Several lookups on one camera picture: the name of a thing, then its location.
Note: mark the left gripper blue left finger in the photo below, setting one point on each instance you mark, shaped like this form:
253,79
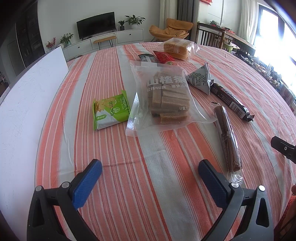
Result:
43,222

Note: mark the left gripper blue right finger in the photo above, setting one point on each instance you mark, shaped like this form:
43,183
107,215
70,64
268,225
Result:
257,220

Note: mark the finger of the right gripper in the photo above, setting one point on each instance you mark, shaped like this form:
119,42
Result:
288,150

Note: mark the clear hawthorn strips bag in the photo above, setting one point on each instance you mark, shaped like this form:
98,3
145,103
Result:
162,101

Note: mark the person's right hand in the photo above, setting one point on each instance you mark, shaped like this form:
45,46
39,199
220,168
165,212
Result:
294,189

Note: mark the dark red fruit roll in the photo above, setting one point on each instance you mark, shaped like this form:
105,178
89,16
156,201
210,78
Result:
234,170

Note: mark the Snickers chocolate bar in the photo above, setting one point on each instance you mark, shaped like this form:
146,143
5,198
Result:
232,102

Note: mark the striped orange white tablecloth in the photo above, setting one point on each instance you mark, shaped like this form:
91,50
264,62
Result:
150,188

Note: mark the green cracker packet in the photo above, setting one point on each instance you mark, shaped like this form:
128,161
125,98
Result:
110,111

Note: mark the white cardboard box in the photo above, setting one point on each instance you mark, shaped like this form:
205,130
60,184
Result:
23,113

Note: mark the grey triangular snack packet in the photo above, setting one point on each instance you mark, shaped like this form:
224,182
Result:
201,79

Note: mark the dark wooden dining chair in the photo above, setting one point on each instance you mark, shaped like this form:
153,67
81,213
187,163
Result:
208,35

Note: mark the bagged bread loaf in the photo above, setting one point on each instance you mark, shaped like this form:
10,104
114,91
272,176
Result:
181,49

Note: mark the red flower pot plant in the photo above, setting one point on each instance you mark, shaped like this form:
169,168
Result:
51,44

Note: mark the red snack packet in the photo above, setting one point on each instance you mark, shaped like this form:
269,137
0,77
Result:
165,58

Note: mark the small wooden bench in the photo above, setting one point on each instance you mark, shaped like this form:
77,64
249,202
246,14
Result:
109,39

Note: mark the white vase with plant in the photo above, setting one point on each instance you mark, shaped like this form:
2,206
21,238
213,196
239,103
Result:
66,39

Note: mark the black clear stick packet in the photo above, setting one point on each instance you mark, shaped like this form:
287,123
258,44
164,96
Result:
146,57

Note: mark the orange lounge chair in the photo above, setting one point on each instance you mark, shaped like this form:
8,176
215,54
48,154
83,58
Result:
174,29

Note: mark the white TV cabinet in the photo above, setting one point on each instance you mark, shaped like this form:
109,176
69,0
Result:
86,46

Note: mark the dark glass display cabinet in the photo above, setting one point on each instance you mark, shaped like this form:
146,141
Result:
28,36

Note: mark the small dark potted plant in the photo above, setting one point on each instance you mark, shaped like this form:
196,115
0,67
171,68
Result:
121,25

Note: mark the black flat television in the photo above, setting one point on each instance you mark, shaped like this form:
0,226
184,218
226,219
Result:
96,24

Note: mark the potted green plant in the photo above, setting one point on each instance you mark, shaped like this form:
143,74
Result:
134,21

